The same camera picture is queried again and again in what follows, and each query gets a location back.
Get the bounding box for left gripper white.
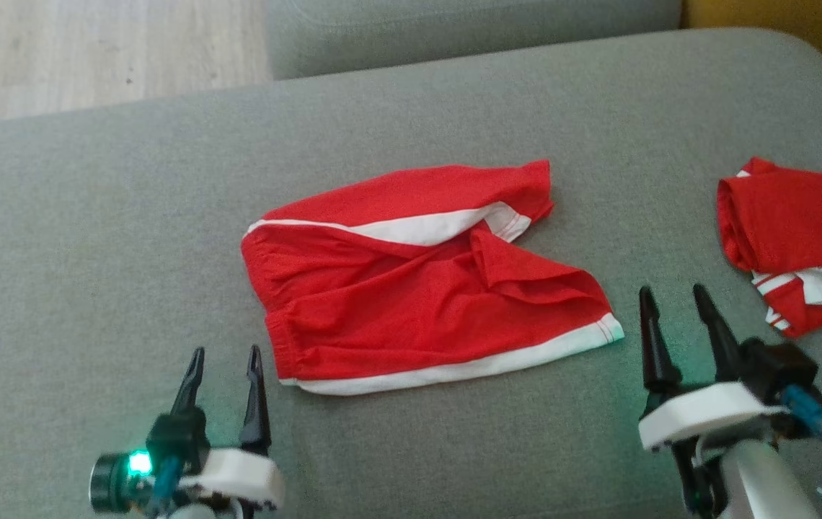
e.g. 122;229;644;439
169;344;287;519

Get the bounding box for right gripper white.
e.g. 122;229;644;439
637;283;781;518

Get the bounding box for red white sports shirt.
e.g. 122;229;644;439
715;156;822;340

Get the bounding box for red shorts with white trim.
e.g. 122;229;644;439
239;159;626;396

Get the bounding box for grey fabric sofa seat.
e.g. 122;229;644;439
0;27;822;519

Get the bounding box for grey sofa back cushion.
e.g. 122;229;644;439
265;0;684;81

